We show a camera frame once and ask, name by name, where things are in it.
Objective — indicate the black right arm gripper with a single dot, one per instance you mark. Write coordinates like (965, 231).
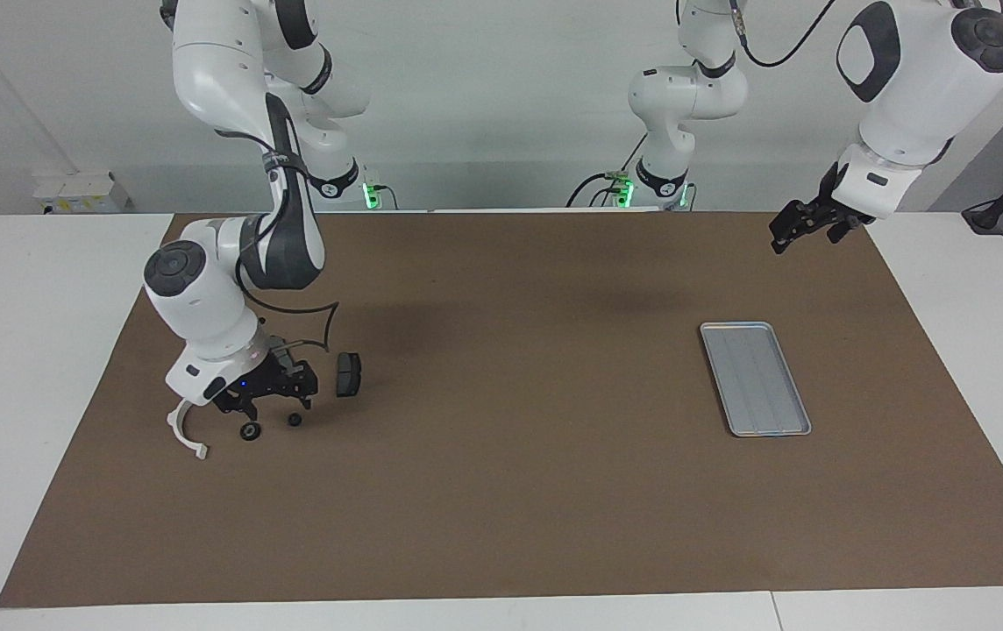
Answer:
(278, 381)

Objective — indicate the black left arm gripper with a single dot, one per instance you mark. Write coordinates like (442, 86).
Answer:
(835, 210)

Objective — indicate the large black bearing gear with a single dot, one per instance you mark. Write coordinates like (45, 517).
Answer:
(250, 431)

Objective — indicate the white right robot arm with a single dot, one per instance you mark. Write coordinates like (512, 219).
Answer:
(212, 298)

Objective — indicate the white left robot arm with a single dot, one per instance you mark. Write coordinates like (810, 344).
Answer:
(905, 105)

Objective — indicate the silver metal tray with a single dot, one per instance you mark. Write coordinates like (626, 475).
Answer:
(756, 377)

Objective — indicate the dark grey brake pad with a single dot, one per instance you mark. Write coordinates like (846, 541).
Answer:
(348, 374)

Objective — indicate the brown table mat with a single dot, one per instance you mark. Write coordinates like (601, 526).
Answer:
(510, 508)

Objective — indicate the white power strip box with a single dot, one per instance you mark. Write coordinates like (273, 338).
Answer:
(81, 193)

